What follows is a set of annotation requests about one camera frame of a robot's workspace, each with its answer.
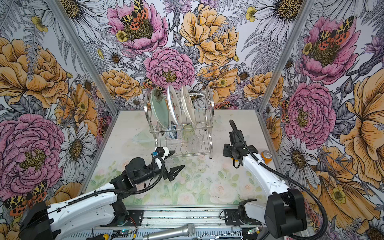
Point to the white watermelon pattern plate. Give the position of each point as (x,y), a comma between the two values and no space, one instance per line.
(174,105)

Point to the green glass jar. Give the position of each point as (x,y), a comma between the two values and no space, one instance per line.
(188,132)

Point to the orange soda can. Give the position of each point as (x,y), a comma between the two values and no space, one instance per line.
(267,156)

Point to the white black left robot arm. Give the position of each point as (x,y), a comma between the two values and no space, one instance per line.
(102,207)

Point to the cream white plate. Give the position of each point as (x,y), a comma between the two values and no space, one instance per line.
(188,105)

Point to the aluminium corner post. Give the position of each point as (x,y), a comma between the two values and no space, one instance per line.
(70,32)
(291,40)

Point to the aluminium corner post left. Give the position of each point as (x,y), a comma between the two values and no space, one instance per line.
(70,32)

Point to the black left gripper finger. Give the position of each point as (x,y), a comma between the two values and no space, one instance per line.
(173,172)
(168,154)

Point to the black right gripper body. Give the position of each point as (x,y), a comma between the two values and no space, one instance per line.
(228,150)

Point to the aluminium corner post right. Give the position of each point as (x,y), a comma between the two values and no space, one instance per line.
(291,40)

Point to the clear glass cup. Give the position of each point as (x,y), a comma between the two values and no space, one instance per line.
(193,145)

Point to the silver microphone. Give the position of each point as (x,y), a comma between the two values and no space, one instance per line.
(184,231)

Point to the aluminium front rail frame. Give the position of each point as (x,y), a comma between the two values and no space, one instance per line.
(210,221)

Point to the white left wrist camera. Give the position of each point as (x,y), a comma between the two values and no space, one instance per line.
(159,152)

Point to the blue white porcelain bowl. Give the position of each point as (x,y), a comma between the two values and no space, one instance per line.
(172,131)

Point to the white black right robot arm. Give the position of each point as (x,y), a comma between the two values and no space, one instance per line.
(284,212)

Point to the pale green plate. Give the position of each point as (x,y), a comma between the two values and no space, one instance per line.
(159,107)

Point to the chrome wire dish rack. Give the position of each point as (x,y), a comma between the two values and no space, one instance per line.
(204,113)

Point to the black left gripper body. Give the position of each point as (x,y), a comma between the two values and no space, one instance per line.
(153,171)

